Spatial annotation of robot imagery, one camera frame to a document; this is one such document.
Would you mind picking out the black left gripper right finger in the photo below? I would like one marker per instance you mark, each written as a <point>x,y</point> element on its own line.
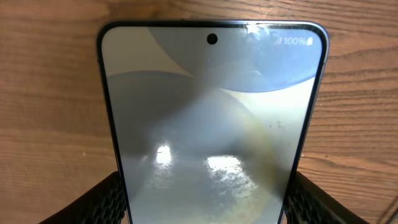
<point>306,203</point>

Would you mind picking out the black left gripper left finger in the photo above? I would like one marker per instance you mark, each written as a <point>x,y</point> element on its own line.
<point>103,204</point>

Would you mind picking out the blue Galaxy smartphone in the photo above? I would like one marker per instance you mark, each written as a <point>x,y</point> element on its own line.
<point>208,118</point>

